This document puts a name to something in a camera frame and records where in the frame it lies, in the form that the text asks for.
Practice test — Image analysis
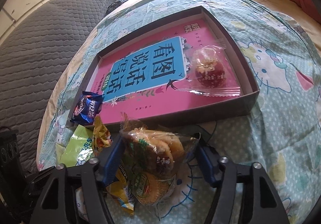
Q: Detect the tall yellow snack packet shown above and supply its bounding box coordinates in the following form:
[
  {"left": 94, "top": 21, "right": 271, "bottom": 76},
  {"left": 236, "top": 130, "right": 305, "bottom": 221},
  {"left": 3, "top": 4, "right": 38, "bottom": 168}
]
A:
[{"left": 93, "top": 115, "right": 135, "bottom": 215}]

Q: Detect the green snack packet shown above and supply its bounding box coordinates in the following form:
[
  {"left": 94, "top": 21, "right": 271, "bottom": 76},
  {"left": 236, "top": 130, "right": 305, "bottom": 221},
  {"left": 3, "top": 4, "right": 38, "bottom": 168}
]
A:
[{"left": 57, "top": 125, "right": 93, "bottom": 167}]

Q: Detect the clear bread bun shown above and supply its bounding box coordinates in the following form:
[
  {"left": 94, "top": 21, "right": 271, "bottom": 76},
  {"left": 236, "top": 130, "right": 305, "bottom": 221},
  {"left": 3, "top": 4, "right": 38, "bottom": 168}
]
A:
[{"left": 120, "top": 112, "right": 200, "bottom": 179}]

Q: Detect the blue Oreo cookie packet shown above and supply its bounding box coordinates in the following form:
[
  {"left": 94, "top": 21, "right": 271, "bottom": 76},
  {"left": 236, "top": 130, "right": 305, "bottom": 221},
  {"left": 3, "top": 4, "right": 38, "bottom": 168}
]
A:
[{"left": 70, "top": 91, "right": 104, "bottom": 126}]

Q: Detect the clear red pastry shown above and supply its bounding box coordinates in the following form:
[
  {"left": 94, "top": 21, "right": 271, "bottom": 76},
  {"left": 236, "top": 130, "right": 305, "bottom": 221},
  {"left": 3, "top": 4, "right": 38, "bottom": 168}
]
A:
[{"left": 176, "top": 41, "right": 241, "bottom": 97}]

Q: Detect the small green label cake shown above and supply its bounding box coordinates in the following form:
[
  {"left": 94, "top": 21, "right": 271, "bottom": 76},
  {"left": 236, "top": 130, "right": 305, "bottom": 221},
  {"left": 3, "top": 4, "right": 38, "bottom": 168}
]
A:
[{"left": 121, "top": 159, "right": 183, "bottom": 219}]

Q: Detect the Hello Kitty patterned blanket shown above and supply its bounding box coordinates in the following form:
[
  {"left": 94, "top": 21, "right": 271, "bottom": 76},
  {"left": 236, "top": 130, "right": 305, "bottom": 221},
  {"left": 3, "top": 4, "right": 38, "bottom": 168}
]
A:
[{"left": 37, "top": 0, "right": 320, "bottom": 223}]

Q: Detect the pink and blue book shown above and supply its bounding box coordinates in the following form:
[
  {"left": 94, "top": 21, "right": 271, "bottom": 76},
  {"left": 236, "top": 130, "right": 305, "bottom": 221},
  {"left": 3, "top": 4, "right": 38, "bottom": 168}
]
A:
[{"left": 88, "top": 18, "right": 235, "bottom": 124}]

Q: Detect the grey quilted headboard cover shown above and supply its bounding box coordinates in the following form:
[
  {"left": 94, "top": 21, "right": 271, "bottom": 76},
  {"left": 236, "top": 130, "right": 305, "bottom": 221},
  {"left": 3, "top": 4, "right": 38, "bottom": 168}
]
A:
[{"left": 0, "top": 0, "right": 116, "bottom": 174}]

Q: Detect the dark floral pillow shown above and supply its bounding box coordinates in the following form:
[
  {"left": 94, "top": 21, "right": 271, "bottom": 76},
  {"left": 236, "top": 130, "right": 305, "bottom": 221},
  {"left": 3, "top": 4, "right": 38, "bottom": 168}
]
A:
[{"left": 105, "top": 0, "right": 128, "bottom": 16}]

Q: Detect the beige bed sheet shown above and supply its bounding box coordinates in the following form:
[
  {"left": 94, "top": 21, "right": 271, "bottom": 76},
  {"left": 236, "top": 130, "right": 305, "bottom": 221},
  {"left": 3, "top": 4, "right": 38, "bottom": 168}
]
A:
[{"left": 37, "top": 0, "right": 320, "bottom": 172}]

